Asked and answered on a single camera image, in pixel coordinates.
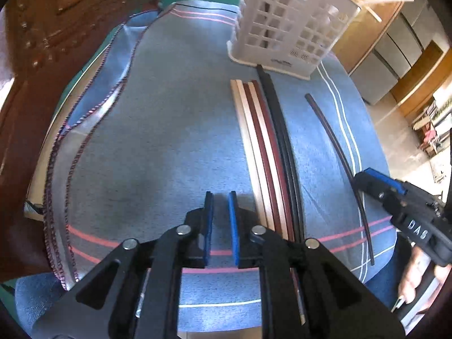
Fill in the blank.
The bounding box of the carved wooden chair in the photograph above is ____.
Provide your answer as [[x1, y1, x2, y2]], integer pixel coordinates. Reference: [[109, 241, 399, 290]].
[[0, 0, 163, 279]]

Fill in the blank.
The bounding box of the blue striped towel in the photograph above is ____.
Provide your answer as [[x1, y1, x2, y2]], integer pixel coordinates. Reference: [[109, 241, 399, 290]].
[[14, 0, 399, 339]]

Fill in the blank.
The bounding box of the wooden cabinet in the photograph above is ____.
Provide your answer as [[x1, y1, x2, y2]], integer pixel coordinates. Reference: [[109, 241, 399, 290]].
[[334, 0, 452, 128]]

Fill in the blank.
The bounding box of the beige chopstick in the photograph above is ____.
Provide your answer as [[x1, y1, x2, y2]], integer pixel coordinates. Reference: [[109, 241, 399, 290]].
[[247, 82, 307, 325], [230, 79, 274, 229]]

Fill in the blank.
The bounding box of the dark red chopstick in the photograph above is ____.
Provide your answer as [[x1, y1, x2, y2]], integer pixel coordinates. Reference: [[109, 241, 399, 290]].
[[252, 80, 295, 241], [242, 82, 281, 232]]

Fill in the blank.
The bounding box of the pile of household clutter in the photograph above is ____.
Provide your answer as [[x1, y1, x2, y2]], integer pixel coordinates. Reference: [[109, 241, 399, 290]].
[[411, 94, 452, 184]]

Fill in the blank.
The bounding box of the grey drawer unit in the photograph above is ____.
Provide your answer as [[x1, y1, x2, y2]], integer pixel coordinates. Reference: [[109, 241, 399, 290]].
[[351, 3, 436, 106]]

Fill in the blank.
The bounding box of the person's right hand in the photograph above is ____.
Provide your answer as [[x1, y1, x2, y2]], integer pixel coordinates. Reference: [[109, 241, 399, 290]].
[[398, 246, 452, 303]]

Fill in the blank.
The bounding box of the white plastic lattice basket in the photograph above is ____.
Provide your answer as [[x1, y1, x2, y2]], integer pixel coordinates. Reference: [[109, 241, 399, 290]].
[[227, 0, 361, 80]]

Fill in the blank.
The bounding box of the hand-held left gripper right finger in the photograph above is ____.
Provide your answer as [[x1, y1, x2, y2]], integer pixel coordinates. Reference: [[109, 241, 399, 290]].
[[229, 191, 405, 339]]

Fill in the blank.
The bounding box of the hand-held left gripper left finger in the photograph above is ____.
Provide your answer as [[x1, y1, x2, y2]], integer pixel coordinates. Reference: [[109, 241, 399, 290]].
[[32, 191, 215, 339]]

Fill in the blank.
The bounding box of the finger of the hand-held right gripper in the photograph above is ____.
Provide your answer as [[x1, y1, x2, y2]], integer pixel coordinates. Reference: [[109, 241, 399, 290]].
[[365, 168, 407, 195], [353, 171, 400, 220]]

